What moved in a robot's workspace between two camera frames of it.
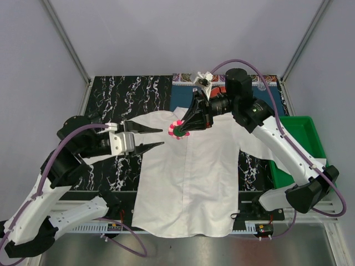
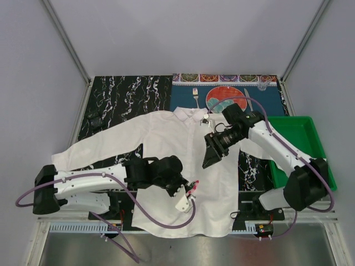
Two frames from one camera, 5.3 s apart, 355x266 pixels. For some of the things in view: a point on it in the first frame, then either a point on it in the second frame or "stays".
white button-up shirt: x=188 y=184 stays
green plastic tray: x=304 y=129 stays
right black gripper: x=199 y=121 → x=215 y=151
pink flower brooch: x=175 y=131 → x=194 y=185
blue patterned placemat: x=269 y=87 stays
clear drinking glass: x=260 y=85 stays
